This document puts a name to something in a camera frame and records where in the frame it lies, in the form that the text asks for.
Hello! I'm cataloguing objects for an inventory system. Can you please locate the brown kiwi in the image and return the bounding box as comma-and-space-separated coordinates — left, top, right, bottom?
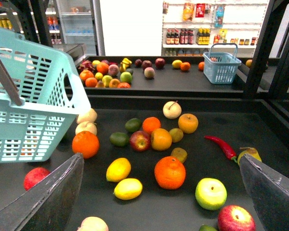
171, 147, 187, 163
169, 128, 184, 143

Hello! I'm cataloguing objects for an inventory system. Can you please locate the big orange centre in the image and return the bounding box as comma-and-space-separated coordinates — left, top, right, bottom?
154, 156, 186, 190

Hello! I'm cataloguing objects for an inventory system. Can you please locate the brown kiwi lower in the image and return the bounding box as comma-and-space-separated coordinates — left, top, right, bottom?
171, 147, 187, 163

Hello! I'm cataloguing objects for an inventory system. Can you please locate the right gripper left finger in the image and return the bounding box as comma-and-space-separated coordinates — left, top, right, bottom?
0, 154, 84, 231

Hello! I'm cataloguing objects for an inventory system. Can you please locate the white pear near basket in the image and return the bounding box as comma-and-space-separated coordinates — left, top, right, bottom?
76, 108, 98, 124

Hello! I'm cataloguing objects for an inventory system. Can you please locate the small orange in cluster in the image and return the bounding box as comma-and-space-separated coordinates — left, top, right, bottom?
142, 116, 161, 135

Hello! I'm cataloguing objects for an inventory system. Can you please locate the small blue basket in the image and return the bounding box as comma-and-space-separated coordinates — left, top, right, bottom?
203, 43, 242, 84

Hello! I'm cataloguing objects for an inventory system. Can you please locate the green lime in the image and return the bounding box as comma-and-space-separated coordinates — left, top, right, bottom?
110, 132, 130, 147
125, 118, 142, 133

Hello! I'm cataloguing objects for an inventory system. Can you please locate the red pomegranate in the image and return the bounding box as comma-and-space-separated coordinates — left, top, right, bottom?
24, 167, 50, 191

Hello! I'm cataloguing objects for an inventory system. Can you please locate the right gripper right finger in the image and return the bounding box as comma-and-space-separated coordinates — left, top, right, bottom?
239, 154, 289, 231

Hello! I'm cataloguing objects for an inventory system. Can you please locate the white apple with stem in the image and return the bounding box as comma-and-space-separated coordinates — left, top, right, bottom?
75, 121, 97, 135

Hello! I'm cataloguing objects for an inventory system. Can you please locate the green apple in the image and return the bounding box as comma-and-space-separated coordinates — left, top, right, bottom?
195, 178, 227, 211

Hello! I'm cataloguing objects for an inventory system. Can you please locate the green lime upper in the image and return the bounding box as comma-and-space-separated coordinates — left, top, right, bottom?
125, 118, 142, 133

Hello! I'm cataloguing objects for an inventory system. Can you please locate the light teal shopping basket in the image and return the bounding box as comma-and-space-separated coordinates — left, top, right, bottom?
0, 27, 91, 163

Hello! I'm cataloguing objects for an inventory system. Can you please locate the red apple front right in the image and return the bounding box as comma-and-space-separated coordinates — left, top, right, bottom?
217, 205, 256, 231

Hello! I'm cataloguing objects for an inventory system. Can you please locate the brown kiwi upper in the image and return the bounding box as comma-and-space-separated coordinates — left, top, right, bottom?
169, 128, 184, 143

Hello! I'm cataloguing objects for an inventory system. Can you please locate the pale peach front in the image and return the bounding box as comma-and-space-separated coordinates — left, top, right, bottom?
77, 217, 109, 231

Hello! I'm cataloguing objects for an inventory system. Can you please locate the yellow lemon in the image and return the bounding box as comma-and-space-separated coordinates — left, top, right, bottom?
113, 178, 143, 200
106, 157, 131, 182

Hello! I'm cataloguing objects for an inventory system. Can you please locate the yellow pear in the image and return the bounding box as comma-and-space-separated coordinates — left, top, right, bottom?
237, 147, 262, 165

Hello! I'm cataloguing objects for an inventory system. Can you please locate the green lime lower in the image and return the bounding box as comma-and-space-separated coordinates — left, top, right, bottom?
110, 132, 130, 147

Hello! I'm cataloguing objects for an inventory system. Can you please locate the red chili pepper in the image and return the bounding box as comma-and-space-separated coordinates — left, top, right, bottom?
204, 136, 237, 163

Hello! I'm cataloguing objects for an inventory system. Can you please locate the red apple in cluster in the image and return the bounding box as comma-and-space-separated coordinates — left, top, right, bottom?
130, 130, 151, 152

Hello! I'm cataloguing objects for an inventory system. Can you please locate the orange persimmon in cluster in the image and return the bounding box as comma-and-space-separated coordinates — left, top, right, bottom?
151, 128, 172, 151

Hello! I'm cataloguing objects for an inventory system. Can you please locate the large orange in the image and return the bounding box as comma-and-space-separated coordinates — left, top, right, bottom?
72, 131, 100, 159

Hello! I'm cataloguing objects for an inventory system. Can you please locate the grey basket handle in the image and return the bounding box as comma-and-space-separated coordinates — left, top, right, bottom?
0, 60, 24, 106

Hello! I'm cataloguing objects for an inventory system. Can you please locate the yellow orange apple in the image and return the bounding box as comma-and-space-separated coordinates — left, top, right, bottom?
178, 113, 198, 134

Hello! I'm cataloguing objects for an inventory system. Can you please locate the white pear far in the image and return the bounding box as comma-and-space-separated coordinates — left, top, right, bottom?
163, 101, 182, 119

